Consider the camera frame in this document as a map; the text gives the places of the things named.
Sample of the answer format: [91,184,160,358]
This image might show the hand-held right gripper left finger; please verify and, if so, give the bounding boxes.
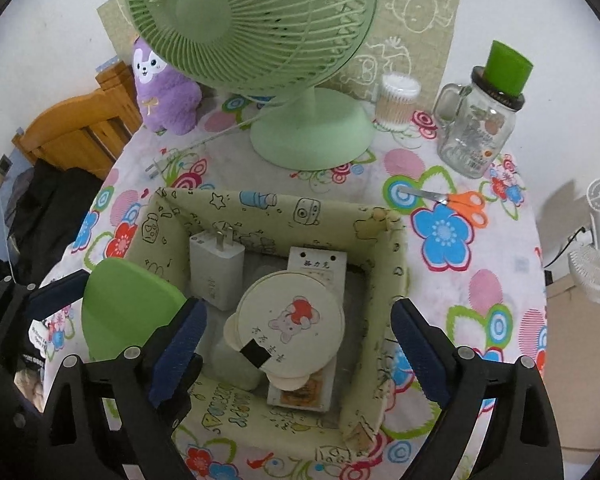
[42,296,208,480]

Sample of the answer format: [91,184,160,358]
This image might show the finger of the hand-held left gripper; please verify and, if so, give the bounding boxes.
[0,354,46,461]
[0,269,92,356]

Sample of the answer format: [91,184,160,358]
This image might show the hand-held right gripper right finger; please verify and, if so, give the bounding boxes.
[390,296,566,480]

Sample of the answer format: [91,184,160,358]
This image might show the green rounded case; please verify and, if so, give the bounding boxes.
[81,258,191,361]

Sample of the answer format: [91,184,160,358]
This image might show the white charger adapter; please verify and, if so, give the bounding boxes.
[189,225,246,312]

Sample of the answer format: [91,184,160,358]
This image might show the green printed fabric storage box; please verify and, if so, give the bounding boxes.
[130,186,408,453]

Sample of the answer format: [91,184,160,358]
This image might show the cream round pocket mirror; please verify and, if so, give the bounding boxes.
[223,270,346,392]

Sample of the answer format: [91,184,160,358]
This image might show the grey remote control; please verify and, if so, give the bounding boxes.
[267,246,348,413]

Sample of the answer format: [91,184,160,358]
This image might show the white printed cloth bag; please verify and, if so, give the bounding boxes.
[27,317,51,361]

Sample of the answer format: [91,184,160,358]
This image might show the black jacket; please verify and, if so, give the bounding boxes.
[5,160,116,286]

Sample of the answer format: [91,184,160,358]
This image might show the floral tablecloth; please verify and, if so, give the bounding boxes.
[27,95,548,480]

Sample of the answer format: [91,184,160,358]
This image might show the wooden bed headboard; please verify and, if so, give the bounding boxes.
[11,62,143,181]

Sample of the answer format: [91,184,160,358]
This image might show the purple plush toy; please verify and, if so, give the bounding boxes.
[131,37,202,136]

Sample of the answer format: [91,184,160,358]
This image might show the glass mug jar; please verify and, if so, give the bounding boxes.
[433,66,526,179]

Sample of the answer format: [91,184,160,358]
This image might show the cotton swab container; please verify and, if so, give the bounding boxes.
[375,74,422,132]

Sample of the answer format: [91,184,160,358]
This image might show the green plastic cup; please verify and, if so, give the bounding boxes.
[481,40,535,96]

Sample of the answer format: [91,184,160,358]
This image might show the green desk fan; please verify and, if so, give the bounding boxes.
[121,0,379,172]

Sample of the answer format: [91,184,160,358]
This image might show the orange handled scissors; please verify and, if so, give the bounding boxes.
[397,186,487,224]

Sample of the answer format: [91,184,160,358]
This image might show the black fan cable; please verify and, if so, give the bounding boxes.
[544,225,588,270]

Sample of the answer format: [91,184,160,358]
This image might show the white fan power cable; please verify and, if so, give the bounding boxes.
[146,112,267,179]

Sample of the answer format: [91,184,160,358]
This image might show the green printed wall sheet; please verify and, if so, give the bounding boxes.
[97,0,468,126]

